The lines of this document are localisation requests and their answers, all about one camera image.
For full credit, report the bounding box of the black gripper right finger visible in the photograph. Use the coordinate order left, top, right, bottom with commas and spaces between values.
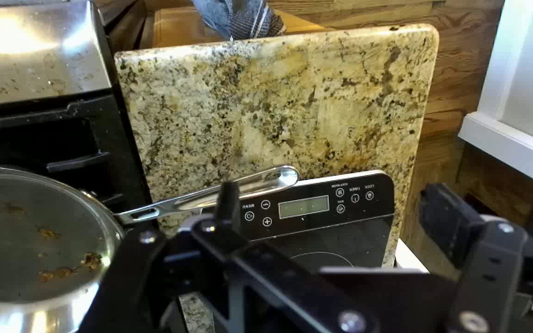
419, 181, 485, 268

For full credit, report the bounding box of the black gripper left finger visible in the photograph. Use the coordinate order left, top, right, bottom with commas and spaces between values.
213, 179, 245, 231

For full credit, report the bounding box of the black induction cooktop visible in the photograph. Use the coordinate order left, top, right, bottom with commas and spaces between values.
180, 170, 398, 274

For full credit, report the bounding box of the speckled granite countertop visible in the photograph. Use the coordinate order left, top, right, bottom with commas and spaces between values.
113, 22, 441, 268

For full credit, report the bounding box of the grey striped cloth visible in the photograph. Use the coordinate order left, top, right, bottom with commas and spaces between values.
191, 0, 287, 43

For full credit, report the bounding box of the steel frying pan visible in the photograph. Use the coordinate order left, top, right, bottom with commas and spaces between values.
0, 163, 302, 333

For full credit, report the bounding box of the stainless steel gas stove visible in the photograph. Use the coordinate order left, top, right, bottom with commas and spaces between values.
0, 0, 152, 213

